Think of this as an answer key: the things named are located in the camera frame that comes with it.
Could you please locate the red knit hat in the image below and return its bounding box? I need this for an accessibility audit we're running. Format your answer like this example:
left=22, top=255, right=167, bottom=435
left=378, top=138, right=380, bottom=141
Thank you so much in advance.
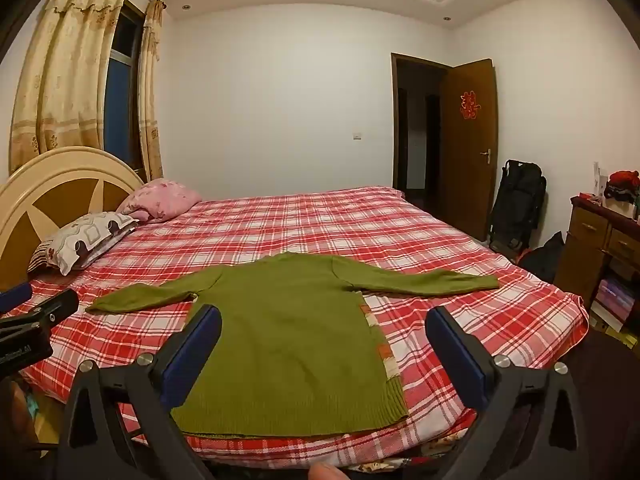
left=603, top=170, right=640, bottom=207

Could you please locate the black suitcase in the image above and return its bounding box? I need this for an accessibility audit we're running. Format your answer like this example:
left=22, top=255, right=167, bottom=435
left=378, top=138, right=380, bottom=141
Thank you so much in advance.
left=487, top=159, right=547, bottom=253

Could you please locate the cream wooden headboard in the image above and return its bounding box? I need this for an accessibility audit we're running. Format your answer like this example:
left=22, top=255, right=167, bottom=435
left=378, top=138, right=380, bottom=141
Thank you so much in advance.
left=0, top=146, right=146, bottom=293

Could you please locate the dark door frame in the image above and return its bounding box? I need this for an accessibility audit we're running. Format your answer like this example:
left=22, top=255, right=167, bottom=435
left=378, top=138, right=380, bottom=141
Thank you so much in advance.
left=391, top=52, right=453, bottom=196

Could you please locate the pink pillow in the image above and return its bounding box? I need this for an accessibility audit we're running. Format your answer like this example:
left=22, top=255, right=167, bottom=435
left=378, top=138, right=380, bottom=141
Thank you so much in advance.
left=116, top=178, right=203, bottom=223

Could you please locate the wooden side cabinet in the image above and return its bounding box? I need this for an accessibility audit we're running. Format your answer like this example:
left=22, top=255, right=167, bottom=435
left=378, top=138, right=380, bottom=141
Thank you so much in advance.
left=554, top=195, right=640, bottom=311

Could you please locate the brown wooden door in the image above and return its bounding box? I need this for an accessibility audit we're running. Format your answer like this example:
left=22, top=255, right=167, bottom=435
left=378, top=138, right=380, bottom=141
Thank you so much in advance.
left=439, top=59, right=498, bottom=242

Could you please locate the red plaid bed sheet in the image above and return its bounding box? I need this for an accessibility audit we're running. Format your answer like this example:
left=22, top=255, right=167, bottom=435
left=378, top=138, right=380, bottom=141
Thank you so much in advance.
left=20, top=185, right=590, bottom=471

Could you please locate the dark framed window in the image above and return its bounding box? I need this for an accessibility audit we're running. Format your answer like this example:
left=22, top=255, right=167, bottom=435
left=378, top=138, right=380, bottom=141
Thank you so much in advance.
left=104, top=0, right=146, bottom=171

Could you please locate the green knit sweater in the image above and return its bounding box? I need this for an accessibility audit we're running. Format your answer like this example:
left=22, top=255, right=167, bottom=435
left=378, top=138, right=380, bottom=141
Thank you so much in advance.
left=85, top=252, right=501, bottom=436

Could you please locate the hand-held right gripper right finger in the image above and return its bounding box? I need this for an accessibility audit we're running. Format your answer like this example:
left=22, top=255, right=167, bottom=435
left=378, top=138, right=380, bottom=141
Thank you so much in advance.
left=424, top=306, right=591, bottom=480

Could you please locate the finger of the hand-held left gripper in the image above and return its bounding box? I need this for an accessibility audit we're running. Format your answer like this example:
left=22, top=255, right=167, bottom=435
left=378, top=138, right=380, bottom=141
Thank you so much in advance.
left=0, top=289, right=81, bottom=343
left=0, top=282, right=34, bottom=315

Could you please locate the narrow beige curtain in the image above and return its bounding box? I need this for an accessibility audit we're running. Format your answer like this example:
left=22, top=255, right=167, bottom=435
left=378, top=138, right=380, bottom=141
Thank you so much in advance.
left=137, top=0, right=165, bottom=181

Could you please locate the stack of books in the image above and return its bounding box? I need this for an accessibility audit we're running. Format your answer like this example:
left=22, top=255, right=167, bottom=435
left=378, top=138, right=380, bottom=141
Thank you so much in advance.
left=590, top=275, right=637, bottom=332

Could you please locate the person's right hand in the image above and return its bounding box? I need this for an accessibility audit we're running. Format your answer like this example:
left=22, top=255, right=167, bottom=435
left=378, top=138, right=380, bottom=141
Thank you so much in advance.
left=307, top=462, right=347, bottom=480

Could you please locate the wide beige curtain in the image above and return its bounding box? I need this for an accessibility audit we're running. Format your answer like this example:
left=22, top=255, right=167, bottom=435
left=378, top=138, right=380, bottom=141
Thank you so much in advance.
left=10, top=0, right=133, bottom=176

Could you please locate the grey patterned pillow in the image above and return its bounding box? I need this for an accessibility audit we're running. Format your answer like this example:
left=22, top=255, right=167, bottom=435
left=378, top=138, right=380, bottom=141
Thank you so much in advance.
left=27, top=211, right=140, bottom=276

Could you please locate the black bag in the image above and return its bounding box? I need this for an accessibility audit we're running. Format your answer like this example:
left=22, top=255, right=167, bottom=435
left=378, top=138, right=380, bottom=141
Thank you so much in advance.
left=520, top=231, right=567, bottom=283

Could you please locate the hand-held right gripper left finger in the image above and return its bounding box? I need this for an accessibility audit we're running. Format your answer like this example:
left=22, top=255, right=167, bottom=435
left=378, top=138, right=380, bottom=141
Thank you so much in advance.
left=57, top=304, right=223, bottom=480

